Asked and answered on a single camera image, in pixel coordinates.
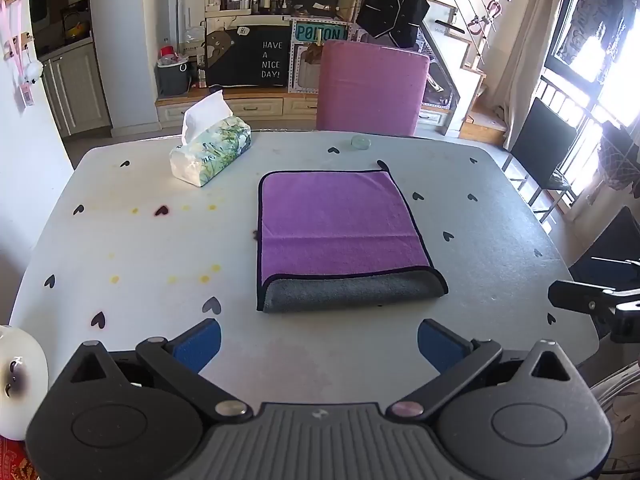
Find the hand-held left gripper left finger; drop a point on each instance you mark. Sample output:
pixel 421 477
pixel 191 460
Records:
pixel 199 344

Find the white heart-print tablecloth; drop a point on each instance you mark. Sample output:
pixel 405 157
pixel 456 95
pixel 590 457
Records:
pixel 150 240

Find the pink upholstered chair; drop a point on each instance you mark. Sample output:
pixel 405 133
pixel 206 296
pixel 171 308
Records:
pixel 371 90

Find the white kitchen cabinet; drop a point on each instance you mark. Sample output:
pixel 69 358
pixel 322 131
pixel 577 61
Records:
pixel 75 87

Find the black printed cover cloth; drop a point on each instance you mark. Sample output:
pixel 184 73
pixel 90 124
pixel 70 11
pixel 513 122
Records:
pixel 247 57

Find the white paper roll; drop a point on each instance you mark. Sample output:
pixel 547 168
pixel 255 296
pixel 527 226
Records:
pixel 20 385

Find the black chair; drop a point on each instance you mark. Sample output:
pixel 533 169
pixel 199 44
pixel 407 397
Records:
pixel 542 147

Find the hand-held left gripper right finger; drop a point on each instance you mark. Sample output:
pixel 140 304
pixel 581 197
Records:
pixel 441 345

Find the wooden low drawer cabinet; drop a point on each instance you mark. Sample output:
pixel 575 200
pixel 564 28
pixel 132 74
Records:
pixel 260 106

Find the dark patterned hanging garment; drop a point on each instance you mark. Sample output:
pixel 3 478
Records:
pixel 595 20

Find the wooden staircase with railing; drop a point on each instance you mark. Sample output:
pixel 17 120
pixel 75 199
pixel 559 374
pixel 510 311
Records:
pixel 475 45

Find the green printed tissue pack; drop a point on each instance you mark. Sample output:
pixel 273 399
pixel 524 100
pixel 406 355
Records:
pixel 212 150

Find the teal lettered sign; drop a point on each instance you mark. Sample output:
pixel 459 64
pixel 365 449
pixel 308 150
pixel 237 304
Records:
pixel 320 33

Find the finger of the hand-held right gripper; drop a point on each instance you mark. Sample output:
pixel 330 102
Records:
pixel 582 296

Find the purple and grey towel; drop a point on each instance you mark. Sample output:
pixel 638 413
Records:
pixel 336 232

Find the beige curtain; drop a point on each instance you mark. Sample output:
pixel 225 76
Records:
pixel 525 45

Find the red patterned cloth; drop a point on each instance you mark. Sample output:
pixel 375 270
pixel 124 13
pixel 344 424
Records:
pixel 15 460

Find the grey waste bin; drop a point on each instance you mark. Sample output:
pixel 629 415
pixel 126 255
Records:
pixel 174 76

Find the black jacket with white piping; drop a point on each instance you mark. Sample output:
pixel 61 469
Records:
pixel 395 0

